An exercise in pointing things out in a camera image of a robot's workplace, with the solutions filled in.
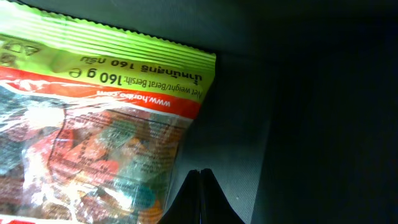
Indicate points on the dark green open box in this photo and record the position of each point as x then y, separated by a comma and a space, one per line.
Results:
300, 124

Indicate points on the green gummy candy bag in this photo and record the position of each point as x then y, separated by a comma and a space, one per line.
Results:
91, 118

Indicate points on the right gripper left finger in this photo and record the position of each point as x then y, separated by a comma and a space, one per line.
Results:
185, 208

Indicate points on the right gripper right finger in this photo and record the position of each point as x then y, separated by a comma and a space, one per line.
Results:
215, 208

